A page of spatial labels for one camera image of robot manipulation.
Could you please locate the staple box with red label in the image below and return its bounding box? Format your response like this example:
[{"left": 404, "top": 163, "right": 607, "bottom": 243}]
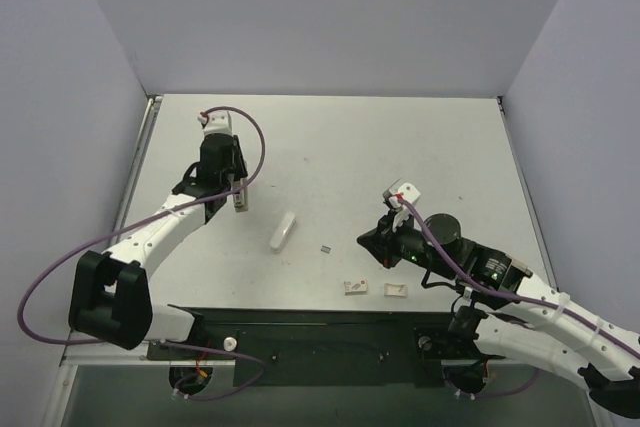
[{"left": 343, "top": 279, "right": 369, "bottom": 296}]

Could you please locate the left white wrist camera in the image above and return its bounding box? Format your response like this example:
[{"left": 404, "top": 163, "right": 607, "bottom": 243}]
[{"left": 198, "top": 110, "right": 233, "bottom": 137}]

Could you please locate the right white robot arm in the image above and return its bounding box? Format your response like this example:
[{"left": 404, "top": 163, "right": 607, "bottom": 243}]
[{"left": 357, "top": 212, "right": 639, "bottom": 419}]

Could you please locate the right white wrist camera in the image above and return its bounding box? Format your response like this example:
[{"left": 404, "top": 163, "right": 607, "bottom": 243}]
[{"left": 382, "top": 179, "right": 421, "bottom": 231}]

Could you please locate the white stapler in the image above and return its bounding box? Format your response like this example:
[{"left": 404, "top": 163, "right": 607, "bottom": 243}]
[{"left": 269, "top": 211, "right": 296, "bottom": 253}]

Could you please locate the small metal stapler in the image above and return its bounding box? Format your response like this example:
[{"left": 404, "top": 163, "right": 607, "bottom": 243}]
[{"left": 233, "top": 188, "right": 249, "bottom": 213}]

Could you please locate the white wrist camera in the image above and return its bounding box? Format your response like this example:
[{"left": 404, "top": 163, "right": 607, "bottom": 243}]
[
  {"left": 198, "top": 110, "right": 233, "bottom": 137},
  {"left": 382, "top": 179, "right": 421, "bottom": 231}
]

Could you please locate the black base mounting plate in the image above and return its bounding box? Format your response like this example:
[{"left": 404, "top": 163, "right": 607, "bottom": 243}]
[{"left": 147, "top": 309, "right": 487, "bottom": 388}]

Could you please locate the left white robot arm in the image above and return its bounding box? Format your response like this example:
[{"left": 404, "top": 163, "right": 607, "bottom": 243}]
[{"left": 68, "top": 133, "right": 248, "bottom": 359}]

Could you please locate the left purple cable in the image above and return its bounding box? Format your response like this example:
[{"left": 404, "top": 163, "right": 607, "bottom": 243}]
[{"left": 17, "top": 106, "right": 267, "bottom": 346}]

